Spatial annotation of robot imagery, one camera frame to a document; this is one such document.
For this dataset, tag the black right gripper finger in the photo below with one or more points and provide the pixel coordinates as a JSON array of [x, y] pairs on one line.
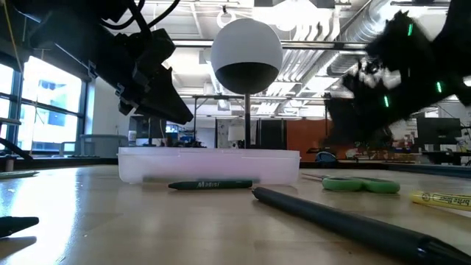
[[342, 125]]

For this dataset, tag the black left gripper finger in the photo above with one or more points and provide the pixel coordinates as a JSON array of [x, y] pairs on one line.
[[165, 103]]

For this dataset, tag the clear plastic supply box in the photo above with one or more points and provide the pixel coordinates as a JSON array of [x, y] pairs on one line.
[[209, 165]]

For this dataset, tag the dark green crayon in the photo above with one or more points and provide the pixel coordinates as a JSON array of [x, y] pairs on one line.
[[209, 184]]

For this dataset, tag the thick black pen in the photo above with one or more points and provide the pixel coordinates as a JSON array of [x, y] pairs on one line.
[[349, 222]]

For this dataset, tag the yellow highlighter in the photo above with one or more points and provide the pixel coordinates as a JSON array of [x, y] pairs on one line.
[[441, 200]]

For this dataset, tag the pale green pen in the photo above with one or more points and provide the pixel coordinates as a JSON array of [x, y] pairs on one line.
[[18, 174]]

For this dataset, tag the short dark marker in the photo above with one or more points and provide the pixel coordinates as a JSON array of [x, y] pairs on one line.
[[14, 225]]

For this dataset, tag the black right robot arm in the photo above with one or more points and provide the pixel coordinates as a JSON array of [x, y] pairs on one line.
[[452, 37]]

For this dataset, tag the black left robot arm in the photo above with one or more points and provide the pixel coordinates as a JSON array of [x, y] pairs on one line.
[[73, 40]]

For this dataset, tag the black monitor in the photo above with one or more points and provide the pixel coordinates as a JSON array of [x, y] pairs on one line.
[[147, 132], [438, 132]]

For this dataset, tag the blue round bag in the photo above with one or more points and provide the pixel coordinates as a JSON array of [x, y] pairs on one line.
[[325, 157]]

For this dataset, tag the orange partition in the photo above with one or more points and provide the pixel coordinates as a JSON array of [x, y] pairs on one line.
[[305, 140]]

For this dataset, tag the black beam with light strips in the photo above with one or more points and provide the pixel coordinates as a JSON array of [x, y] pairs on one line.
[[191, 43]]

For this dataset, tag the grey storage bin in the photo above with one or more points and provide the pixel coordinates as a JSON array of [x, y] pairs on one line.
[[103, 145]]

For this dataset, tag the white globe lamp black stand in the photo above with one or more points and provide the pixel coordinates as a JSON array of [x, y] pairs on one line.
[[246, 44]]

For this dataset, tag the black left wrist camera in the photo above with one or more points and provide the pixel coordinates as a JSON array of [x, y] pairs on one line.
[[160, 46]]

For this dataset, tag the black background workstation frame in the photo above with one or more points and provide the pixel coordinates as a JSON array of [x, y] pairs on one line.
[[195, 136]]

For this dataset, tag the black aluminium table frame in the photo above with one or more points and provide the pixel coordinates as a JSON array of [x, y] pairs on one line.
[[55, 162]]

